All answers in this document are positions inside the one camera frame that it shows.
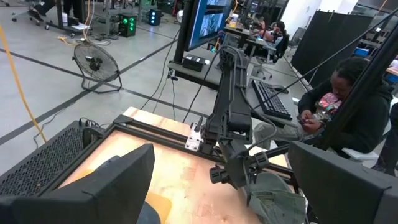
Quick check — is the black floor fan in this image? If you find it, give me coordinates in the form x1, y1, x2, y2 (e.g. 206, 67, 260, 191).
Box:
72, 42, 123, 95

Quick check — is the person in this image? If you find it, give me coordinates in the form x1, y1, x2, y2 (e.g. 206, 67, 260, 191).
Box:
253, 56, 395, 156
253, 18, 289, 44

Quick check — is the person's hand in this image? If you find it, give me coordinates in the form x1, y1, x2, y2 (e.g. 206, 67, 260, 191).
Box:
297, 115, 322, 135

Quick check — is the grey side desk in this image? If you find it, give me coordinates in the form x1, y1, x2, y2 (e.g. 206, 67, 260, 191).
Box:
167, 46, 300, 128

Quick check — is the black room divider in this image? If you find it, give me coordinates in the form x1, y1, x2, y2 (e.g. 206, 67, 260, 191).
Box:
290, 9, 374, 88

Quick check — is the black keyboard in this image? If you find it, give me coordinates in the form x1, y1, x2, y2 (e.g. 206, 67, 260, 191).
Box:
251, 80, 294, 121

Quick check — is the black perforated computer case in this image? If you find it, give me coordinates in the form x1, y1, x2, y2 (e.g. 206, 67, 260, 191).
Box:
0, 120, 106, 197

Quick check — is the black office chair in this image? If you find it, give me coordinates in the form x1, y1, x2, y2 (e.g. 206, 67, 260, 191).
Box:
253, 32, 290, 80

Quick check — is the small black box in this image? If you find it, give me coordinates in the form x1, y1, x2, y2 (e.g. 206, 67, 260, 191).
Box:
182, 54, 206, 73

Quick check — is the large black monitor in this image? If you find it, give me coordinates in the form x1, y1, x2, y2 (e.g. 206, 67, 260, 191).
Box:
173, 0, 233, 64

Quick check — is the green-lit computer tower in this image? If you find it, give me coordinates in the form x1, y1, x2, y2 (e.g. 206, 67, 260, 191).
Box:
118, 13, 138, 39

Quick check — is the green cotton cap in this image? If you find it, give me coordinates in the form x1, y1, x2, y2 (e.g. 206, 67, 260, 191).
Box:
247, 172, 308, 224

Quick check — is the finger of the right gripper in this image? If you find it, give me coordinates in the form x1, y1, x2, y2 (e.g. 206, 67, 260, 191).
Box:
243, 183, 254, 207

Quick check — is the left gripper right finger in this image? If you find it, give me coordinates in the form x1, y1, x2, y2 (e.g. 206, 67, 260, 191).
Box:
287, 141, 398, 224

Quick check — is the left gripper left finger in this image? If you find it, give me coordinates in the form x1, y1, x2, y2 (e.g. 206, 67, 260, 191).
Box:
0, 142, 156, 224

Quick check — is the blue-lit computer tower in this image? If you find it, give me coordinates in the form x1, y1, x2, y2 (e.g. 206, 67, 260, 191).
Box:
148, 8, 163, 27

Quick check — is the yellow cable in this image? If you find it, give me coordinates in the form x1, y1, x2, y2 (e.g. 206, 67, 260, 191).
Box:
0, 24, 48, 144

